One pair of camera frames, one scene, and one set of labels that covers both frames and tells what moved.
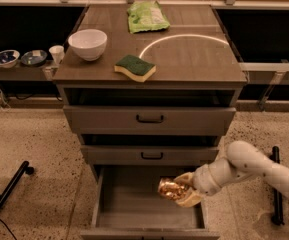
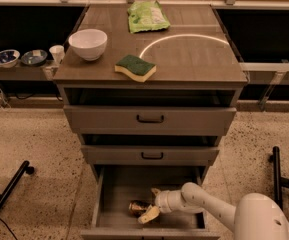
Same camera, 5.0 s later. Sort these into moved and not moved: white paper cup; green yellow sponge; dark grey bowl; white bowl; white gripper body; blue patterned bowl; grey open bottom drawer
Moved: white gripper body
Not moved: white paper cup; grey open bottom drawer; green yellow sponge; dark grey bowl; blue patterned bowl; white bowl
